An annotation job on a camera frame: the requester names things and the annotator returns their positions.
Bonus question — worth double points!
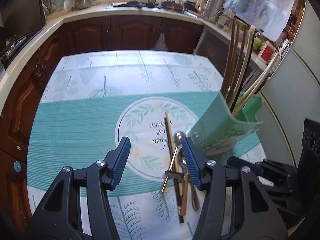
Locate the red-tipped light chopstick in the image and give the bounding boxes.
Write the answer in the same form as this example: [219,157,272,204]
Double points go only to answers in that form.
[232,49,279,116]

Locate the steel spoon wooden handle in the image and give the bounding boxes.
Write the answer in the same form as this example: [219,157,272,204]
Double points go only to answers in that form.
[161,131,185,197]

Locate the black chopstick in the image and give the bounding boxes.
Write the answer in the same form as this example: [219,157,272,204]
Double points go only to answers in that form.
[230,25,255,112]

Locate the green plastic utensil holder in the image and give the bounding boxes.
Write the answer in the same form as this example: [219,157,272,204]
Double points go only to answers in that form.
[187,92,263,155]

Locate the grey refrigerator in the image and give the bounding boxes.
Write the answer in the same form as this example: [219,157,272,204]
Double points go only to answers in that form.
[257,1,319,166]

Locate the floral teal tablecloth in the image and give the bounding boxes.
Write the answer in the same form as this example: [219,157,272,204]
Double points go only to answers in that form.
[26,50,268,240]

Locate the red label white jar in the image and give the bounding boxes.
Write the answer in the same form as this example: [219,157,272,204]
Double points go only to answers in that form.
[258,41,276,64]

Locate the steel counter cabinet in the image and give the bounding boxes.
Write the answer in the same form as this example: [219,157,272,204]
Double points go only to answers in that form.
[194,25,266,92]

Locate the gas stove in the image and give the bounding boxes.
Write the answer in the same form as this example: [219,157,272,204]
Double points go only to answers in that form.
[1,29,41,62]

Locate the glass pitcher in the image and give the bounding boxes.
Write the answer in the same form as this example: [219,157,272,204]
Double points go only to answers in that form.
[217,9,235,32]

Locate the translucent plastic curtain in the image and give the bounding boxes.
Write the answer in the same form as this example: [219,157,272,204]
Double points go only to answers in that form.
[223,0,295,42]

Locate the steel electric kettle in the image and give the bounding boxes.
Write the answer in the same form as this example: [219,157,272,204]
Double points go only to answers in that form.
[195,0,224,23]

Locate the small steel pot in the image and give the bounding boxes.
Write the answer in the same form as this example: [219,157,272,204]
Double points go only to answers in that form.
[74,0,94,10]

